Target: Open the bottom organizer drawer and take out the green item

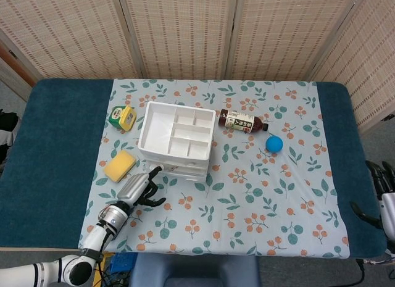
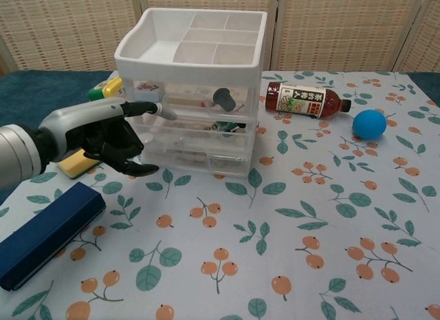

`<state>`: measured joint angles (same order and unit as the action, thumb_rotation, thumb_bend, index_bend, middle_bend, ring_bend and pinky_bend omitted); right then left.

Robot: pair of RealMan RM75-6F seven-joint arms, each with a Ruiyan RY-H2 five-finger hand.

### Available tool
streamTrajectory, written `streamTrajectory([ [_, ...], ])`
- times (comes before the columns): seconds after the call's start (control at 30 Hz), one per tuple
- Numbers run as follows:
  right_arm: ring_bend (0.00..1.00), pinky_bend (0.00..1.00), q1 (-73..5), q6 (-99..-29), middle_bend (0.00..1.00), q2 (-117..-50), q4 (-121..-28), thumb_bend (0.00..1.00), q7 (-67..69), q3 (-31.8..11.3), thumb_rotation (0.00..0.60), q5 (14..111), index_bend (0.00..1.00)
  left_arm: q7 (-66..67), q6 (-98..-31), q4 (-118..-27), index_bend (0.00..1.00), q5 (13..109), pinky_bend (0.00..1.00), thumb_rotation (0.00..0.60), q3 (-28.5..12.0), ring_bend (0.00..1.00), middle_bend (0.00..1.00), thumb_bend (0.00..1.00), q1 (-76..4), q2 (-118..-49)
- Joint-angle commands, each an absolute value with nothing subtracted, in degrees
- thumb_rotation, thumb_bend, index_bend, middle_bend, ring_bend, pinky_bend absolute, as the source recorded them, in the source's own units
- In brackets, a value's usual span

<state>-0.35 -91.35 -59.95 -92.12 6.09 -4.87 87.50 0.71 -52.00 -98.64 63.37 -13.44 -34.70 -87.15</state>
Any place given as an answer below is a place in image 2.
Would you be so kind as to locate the green yellow lidded jar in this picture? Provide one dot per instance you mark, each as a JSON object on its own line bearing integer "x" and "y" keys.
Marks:
{"x": 103, "y": 89}

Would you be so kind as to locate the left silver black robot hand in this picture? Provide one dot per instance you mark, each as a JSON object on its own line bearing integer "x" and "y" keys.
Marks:
{"x": 86, "y": 120}

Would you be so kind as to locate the brown tea bottle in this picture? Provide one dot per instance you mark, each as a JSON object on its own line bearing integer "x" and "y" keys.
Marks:
{"x": 302, "y": 101}

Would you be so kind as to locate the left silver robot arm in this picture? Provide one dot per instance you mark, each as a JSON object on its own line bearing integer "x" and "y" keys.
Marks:
{"x": 17, "y": 155}

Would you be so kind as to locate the blue ball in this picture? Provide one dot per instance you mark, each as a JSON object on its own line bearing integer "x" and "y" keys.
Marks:
{"x": 369, "y": 124}

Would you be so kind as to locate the long dark blue box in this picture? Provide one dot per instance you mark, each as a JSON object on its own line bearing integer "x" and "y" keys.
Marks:
{"x": 48, "y": 234}

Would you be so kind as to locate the yellow sponge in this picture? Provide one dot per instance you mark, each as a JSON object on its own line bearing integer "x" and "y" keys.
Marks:
{"x": 72, "y": 168}

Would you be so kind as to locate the white clear drawer organizer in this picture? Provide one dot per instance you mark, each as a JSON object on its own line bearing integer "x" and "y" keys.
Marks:
{"x": 192, "y": 70}

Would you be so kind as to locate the floral printed tablecloth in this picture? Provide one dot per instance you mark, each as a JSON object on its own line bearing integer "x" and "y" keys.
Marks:
{"x": 275, "y": 272}

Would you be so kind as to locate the mahjong tile with red print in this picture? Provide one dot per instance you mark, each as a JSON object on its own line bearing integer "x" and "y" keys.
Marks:
{"x": 148, "y": 87}

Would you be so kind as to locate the clear drawer with grey stopper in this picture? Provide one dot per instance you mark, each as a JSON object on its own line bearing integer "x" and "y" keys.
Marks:
{"x": 192, "y": 99}

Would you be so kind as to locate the grey black rubber stopper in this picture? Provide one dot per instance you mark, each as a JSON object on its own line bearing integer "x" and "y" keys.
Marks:
{"x": 223, "y": 99}

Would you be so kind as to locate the woven bamboo folding screen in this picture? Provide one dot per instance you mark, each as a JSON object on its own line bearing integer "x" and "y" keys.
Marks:
{"x": 343, "y": 27}

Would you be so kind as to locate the green circuit board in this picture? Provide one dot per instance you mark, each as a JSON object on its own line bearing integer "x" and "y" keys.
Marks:
{"x": 228, "y": 126}

